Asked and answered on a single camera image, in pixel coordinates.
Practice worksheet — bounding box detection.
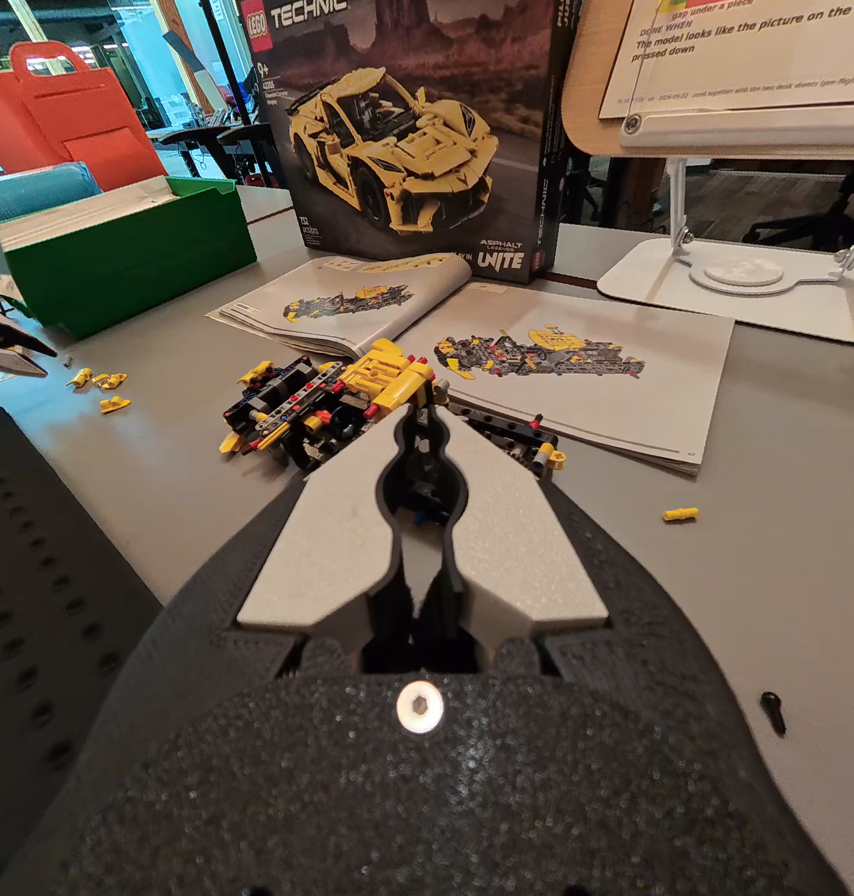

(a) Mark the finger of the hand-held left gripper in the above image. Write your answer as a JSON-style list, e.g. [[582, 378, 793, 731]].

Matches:
[[0, 301, 58, 358], [0, 342, 49, 379]]

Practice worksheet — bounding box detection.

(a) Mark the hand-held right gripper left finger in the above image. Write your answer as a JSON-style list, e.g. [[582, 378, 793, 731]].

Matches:
[[236, 405, 408, 648]]

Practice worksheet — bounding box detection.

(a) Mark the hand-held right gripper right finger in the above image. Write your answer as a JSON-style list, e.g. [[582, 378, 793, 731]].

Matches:
[[434, 405, 611, 648]]

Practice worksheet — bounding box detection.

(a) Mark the lego car chassis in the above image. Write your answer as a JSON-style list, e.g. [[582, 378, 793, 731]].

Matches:
[[219, 339, 568, 526]]

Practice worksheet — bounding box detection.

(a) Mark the lego instruction booklet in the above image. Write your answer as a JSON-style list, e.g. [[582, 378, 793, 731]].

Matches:
[[206, 253, 736, 477]]

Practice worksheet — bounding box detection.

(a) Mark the lego set box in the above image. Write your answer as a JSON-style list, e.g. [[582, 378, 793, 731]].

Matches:
[[238, 0, 582, 284]]

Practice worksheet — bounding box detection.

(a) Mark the green storage bin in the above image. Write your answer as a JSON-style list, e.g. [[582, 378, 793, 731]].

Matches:
[[0, 176, 258, 340]]

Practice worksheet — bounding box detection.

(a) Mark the white paper sheet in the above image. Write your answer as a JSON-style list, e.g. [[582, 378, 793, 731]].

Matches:
[[0, 175, 183, 249]]

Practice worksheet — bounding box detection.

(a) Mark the teal rolled mat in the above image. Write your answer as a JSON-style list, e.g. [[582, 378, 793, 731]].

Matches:
[[0, 162, 104, 224]]

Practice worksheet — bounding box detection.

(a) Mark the orange plastic case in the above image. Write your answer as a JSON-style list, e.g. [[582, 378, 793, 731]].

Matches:
[[0, 42, 169, 191]]

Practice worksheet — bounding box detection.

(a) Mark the black dotted floor mat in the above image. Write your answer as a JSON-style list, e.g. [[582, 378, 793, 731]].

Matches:
[[0, 399, 163, 876]]

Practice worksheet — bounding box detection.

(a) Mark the white document stand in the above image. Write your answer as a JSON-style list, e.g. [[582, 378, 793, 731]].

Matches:
[[561, 0, 854, 344]]

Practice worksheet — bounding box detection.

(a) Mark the printed instruction sheet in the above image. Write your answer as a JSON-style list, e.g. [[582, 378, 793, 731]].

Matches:
[[598, 0, 854, 120]]

